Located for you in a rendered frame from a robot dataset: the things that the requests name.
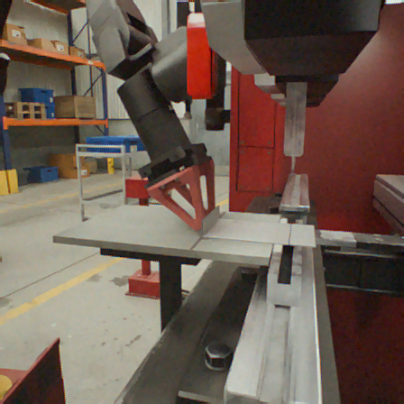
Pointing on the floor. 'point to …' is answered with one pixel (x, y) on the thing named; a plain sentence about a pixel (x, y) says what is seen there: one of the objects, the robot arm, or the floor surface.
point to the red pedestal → (144, 285)
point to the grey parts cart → (109, 192)
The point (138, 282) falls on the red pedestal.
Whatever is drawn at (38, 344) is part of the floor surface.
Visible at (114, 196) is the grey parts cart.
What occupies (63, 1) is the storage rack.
